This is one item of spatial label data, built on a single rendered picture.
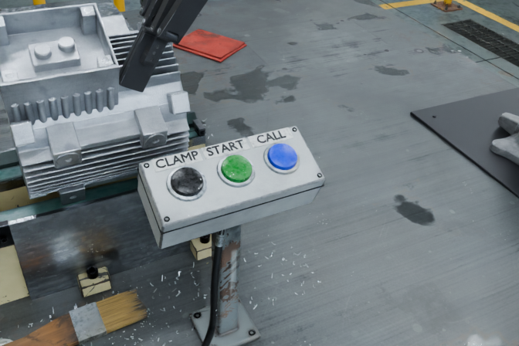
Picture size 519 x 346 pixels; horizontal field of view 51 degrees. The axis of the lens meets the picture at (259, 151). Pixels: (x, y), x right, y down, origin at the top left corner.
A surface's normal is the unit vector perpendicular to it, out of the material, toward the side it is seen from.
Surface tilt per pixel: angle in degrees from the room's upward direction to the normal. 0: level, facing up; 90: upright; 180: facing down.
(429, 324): 0
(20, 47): 23
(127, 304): 2
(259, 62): 0
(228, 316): 90
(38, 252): 90
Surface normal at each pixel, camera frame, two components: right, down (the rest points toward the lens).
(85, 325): 0.05, -0.81
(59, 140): 0.22, -0.54
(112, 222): 0.45, 0.54
